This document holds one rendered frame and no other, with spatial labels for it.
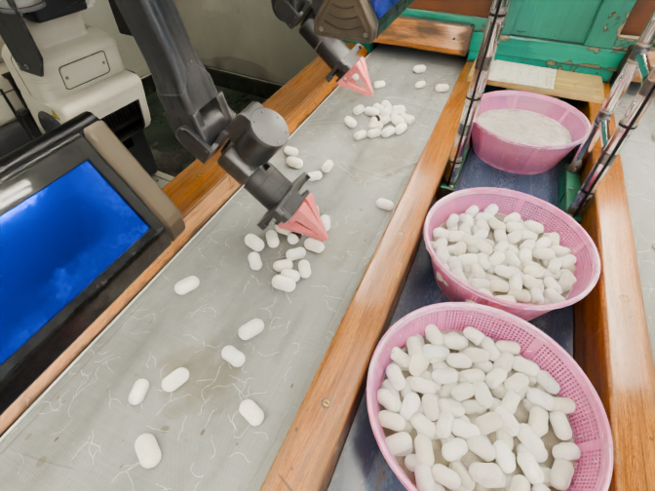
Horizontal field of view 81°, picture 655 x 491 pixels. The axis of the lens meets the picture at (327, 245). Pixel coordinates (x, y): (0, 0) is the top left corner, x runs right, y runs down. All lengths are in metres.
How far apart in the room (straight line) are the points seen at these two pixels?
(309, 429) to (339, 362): 0.09
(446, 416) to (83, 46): 1.05
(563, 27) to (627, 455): 1.04
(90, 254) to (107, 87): 0.93
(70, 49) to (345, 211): 0.73
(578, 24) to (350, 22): 0.87
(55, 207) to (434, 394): 0.46
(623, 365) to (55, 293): 0.58
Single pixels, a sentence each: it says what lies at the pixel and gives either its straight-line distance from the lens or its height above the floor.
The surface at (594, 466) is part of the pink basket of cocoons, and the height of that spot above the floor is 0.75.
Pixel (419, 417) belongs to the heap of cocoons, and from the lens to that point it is 0.50.
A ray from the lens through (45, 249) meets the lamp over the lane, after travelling 0.22.
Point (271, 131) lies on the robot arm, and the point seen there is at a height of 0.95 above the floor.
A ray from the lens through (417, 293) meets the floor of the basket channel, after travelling 0.68.
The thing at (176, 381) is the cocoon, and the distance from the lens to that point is 0.53.
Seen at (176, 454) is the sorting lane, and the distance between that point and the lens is 0.51.
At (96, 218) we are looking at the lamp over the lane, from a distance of 0.22.
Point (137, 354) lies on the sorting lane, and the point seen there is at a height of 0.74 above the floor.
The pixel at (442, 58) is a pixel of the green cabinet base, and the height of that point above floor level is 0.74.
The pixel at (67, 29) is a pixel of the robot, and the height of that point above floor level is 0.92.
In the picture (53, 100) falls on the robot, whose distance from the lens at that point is 1.11.
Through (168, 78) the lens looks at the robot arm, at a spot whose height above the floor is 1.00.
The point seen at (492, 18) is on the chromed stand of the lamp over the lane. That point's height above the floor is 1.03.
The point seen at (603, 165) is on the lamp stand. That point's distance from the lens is 0.82.
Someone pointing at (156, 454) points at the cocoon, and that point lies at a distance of 0.50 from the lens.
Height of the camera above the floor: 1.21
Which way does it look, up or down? 46 degrees down
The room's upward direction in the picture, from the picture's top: straight up
